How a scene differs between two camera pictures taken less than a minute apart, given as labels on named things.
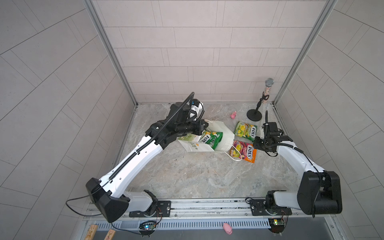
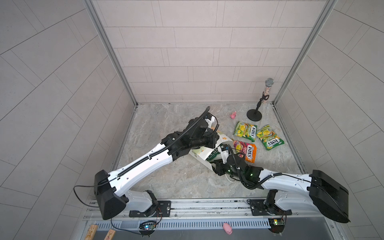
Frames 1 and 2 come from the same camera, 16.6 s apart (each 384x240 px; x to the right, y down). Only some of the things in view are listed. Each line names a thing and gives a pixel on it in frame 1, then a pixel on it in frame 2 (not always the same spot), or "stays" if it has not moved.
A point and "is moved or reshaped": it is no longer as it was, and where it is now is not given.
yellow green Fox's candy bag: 246,130 stays
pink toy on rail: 227,228 stays
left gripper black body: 193,127 -> 207,140
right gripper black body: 261,144 -> 221,169
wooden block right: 110,235 stays
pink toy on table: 233,114 stays
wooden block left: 92,232 stays
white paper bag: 190,141 is moved or reshaped
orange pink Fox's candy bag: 247,150 stays
